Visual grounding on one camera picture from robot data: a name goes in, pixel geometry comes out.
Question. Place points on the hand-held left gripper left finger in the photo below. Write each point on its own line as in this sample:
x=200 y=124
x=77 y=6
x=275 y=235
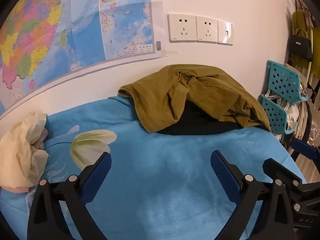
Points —
x=96 y=177

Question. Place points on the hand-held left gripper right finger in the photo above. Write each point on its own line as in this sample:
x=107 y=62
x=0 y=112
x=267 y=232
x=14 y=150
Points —
x=225 y=175

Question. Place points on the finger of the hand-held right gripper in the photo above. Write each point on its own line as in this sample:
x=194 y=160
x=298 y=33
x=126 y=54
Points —
x=303 y=150
x=281 y=171

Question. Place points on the olive brown garment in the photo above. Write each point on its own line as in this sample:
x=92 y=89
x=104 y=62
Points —
x=155 y=100

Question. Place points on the beige cloth bag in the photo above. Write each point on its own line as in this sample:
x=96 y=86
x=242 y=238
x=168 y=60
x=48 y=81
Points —
x=303 y=110

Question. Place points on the teal perforated plastic basket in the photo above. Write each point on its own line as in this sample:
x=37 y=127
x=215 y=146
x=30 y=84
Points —
x=273 y=115
x=285 y=80

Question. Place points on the black garment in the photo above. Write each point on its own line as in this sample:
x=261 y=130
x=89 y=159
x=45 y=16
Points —
x=200 y=122

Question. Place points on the blue floral blanket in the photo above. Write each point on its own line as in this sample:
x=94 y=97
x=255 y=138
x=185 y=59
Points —
x=162 y=167

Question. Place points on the cream garment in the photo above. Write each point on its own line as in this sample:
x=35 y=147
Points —
x=17 y=150

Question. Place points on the black handbag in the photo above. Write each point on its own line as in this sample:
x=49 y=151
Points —
x=300 y=46

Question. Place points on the white wall switch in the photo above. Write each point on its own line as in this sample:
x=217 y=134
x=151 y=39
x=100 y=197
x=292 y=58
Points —
x=225 y=33

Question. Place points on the white wall power socket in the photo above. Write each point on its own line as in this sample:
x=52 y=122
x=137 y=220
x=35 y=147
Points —
x=207 y=29
x=181 y=27

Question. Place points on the colourful wall map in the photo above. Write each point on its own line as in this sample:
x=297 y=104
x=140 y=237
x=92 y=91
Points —
x=75 y=17

